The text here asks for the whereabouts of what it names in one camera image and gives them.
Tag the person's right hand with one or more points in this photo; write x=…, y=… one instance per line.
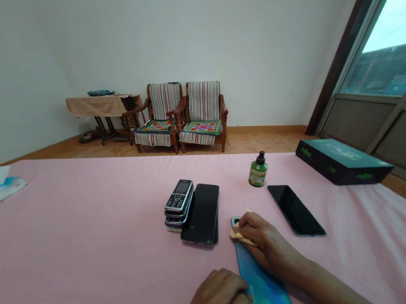
x=264, y=235

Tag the person's left hand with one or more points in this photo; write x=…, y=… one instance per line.
x=217, y=299

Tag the person's left fingers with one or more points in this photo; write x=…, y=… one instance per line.
x=244, y=296

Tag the person's right fingers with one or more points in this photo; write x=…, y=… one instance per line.
x=247, y=226

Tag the yellow cleaning cloth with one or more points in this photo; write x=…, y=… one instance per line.
x=234, y=234

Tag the blue smartphone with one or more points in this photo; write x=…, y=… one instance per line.
x=266, y=293

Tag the large black smartphone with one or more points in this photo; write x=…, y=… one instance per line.
x=202, y=215

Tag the black smartphone with teal edge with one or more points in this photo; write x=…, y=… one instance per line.
x=296, y=209

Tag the green spray bottle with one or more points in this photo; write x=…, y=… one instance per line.
x=257, y=174

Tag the silver phone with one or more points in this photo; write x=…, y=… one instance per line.
x=186, y=211

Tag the purple phone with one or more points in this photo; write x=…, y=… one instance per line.
x=176, y=221

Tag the black keypad phone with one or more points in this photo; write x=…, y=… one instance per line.
x=179, y=196

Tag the black cardboard box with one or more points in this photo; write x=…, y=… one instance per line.
x=342, y=159

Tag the wooden armchair with striped cushion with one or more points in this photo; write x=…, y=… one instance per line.
x=159, y=116
x=203, y=114

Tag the pink table sheet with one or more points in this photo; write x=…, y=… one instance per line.
x=88, y=249

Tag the pair of shoes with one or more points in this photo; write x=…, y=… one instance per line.
x=87, y=137

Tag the sewing machine table with cloth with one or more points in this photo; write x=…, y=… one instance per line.
x=98, y=106

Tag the glass door with brown frame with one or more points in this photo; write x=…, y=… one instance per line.
x=377, y=80

